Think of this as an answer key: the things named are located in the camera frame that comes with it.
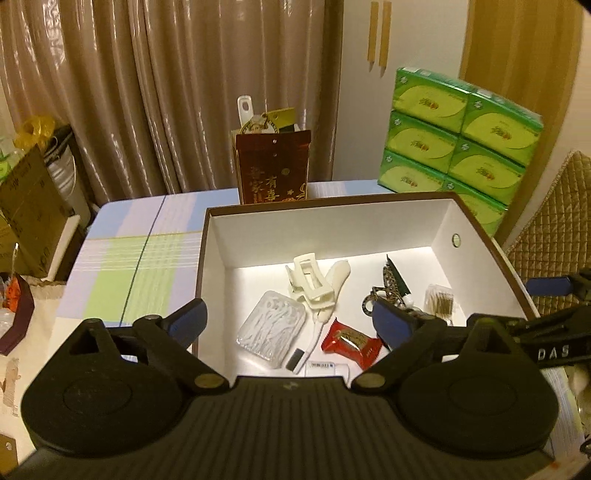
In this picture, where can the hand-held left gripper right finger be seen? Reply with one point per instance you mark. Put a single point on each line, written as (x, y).
(392, 324)

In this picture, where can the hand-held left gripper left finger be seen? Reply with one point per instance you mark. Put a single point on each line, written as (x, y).
(190, 318)

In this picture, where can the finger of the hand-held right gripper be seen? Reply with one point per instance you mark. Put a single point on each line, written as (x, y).
(549, 285)
(549, 325)

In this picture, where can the leopard hair claw clip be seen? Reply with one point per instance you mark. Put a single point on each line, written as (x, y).
(390, 288)

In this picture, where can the red snack packet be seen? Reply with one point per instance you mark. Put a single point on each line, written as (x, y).
(351, 341)

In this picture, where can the cotton swab bag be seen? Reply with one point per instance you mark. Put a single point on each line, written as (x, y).
(441, 302)

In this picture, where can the small white bottle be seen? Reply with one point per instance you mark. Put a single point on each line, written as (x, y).
(325, 368)

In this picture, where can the clear floss picks box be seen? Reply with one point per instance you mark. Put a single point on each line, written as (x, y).
(272, 327)

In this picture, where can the white hair claw clip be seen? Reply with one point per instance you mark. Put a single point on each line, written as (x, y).
(311, 281)

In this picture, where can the white storage box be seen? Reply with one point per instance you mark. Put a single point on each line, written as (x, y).
(332, 230)

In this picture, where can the quilted chair back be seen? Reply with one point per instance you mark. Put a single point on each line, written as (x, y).
(554, 230)

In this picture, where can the dark maroon box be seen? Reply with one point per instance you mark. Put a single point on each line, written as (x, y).
(16, 323)

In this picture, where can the stack of green tissue packs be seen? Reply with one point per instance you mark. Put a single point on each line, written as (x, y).
(452, 138)

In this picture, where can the striped metal pot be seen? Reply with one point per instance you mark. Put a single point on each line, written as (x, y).
(69, 170)

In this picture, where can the tan cardboard carton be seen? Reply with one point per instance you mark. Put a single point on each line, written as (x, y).
(32, 207)

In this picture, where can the gold printed card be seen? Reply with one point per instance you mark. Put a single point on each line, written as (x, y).
(272, 121)

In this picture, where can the wooden door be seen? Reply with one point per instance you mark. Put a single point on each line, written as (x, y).
(517, 60)

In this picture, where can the beige curtain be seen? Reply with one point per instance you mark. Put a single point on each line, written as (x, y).
(161, 92)

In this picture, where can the yellow ribbon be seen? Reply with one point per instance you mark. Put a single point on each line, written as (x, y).
(34, 131)

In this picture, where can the wooden hanging strip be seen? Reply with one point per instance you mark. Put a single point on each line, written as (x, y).
(373, 32)
(386, 34)

